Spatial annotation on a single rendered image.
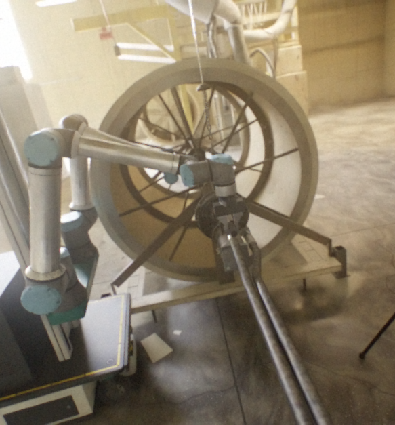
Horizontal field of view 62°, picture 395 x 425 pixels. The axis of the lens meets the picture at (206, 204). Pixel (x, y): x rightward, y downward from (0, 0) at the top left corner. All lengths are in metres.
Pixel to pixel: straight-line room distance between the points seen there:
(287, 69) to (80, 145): 7.20
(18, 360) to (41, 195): 0.96
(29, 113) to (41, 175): 6.49
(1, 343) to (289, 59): 7.62
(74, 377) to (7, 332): 0.40
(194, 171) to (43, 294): 0.77
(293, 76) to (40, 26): 8.56
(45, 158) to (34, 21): 12.13
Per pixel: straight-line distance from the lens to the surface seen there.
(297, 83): 8.27
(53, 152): 1.29
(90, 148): 1.43
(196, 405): 2.08
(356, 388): 2.12
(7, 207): 1.74
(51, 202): 1.36
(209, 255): 3.00
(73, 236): 2.09
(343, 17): 14.21
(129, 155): 1.42
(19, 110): 7.86
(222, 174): 1.33
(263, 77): 2.37
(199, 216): 1.72
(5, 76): 8.21
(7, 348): 1.99
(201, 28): 8.82
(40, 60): 13.22
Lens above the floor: 1.61
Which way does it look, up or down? 20 degrees down
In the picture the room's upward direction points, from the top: 10 degrees counter-clockwise
